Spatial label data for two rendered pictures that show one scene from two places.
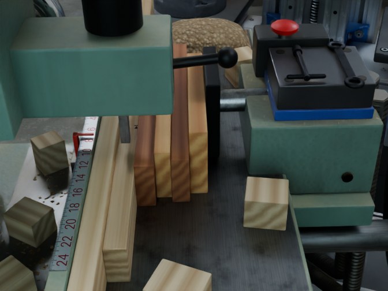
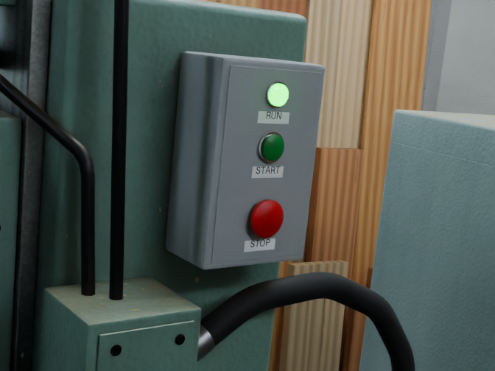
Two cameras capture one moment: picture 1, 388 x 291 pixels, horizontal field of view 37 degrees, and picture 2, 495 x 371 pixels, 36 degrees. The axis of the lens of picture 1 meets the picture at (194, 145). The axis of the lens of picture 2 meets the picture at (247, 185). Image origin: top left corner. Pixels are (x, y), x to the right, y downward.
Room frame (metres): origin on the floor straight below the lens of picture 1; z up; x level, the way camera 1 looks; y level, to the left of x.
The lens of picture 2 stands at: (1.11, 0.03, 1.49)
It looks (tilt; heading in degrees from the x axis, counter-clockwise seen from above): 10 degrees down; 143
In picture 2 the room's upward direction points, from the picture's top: 6 degrees clockwise
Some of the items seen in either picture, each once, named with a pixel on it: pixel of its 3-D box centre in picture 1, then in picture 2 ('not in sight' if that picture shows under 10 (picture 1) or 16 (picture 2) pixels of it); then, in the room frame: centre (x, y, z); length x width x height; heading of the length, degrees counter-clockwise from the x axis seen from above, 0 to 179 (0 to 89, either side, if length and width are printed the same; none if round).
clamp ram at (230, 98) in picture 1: (238, 100); not in sight; (0.56, -0.05, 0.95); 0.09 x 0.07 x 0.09; 1
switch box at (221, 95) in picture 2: not in sight; (244, 159); (0.62, 0.39, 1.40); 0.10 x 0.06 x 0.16; 91
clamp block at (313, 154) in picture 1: (302, 125); not in sight; (0.56, -0.12, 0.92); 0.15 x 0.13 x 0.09; 1
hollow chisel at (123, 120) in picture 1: (123, 119); not in sight; (0.48, 0.07, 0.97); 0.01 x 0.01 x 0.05; 1
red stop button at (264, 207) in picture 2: not in sight; (267, 218); (0.66, 0.39, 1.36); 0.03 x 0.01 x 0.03; 91
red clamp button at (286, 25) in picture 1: (284, 27); not in sight; (0.59, -0.10, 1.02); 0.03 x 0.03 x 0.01
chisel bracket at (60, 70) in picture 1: (97, 71); not in sight; (0.48, 0.09, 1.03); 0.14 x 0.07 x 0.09; 91
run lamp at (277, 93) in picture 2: not in sight; (278, 95); (0.65, 0.39, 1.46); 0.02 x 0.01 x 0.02; 91
